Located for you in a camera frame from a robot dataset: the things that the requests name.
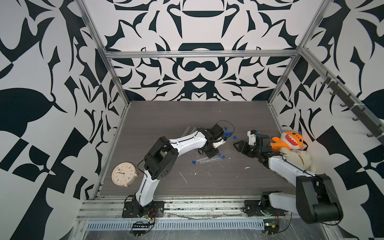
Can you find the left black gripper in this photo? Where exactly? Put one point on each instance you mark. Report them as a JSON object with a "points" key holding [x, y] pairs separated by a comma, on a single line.
{"points": [[211, 154]]}

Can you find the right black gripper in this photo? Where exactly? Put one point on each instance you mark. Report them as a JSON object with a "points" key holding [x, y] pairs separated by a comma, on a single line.
{"points": [[242, 147]]}

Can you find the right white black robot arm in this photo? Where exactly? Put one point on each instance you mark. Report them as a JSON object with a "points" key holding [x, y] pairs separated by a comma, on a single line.
{"points": [[315, 199]]}

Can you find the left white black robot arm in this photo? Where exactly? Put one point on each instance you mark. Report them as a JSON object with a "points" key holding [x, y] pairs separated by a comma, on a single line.
{"points": [[160, 159]]}

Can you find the orange shark plush toy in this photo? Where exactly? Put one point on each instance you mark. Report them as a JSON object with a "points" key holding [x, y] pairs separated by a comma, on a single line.
{"points": [[289, 139]]}

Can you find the beige round alarm clock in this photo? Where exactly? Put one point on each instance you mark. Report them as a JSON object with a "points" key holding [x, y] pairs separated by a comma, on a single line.
{"points": [[124, 174]]}

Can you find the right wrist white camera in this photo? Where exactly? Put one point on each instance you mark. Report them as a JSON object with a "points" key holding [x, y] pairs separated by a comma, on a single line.
{"points": [[252, 137]]}

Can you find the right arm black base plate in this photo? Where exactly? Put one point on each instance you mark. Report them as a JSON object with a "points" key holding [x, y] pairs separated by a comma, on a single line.
{"points": [[256, 208]]}

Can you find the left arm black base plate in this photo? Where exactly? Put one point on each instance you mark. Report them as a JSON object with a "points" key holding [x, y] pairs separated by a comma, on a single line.
{"points": [[135, 210]]}

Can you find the aluminium frame front rail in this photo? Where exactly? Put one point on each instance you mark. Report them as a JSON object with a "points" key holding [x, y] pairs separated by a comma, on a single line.
{"points": [[176, 207]]}

